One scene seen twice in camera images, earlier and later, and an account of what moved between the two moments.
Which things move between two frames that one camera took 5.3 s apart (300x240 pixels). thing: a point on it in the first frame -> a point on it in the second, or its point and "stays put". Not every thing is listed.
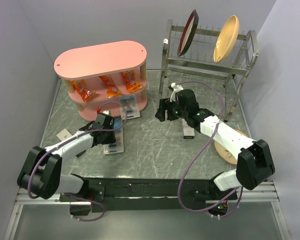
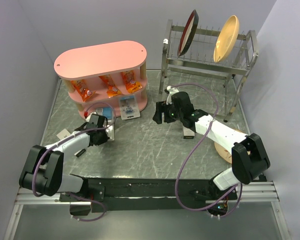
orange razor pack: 80,86 stays put
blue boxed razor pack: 117,146 -> 108,113
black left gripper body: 109,137 stays put
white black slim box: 189,132 stays put
